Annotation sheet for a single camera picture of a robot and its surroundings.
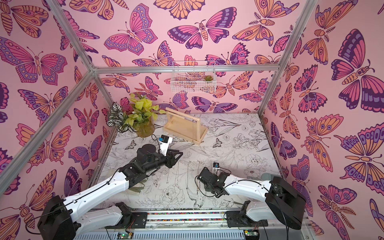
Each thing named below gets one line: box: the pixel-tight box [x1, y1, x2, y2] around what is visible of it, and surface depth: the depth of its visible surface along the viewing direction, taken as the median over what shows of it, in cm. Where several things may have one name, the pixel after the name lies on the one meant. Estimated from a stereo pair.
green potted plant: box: [106, 93, 167, 138], surface depth 93 cm
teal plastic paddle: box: [261, 172, 271, 181], surface depth 89 cm
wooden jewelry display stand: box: [163, 107, 208, 146], surface depth 105 cm
